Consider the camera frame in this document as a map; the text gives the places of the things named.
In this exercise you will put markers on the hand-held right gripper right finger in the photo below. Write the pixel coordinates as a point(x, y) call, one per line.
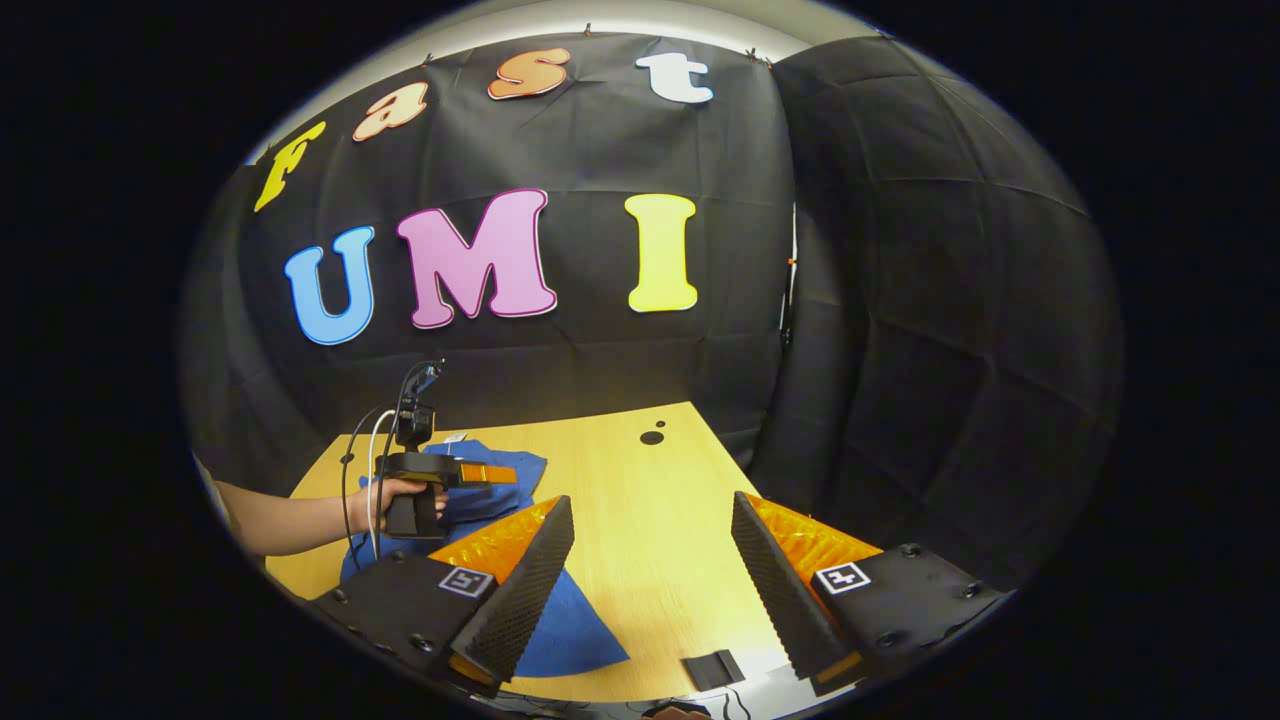
point(775, 595)

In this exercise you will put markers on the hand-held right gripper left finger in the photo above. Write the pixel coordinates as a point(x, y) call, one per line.
point(525, 600)

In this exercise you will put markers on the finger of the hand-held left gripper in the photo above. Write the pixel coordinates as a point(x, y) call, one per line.
point(485, 473)

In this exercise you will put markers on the black backdrop cloth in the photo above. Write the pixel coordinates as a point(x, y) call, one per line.
point(950, 350)

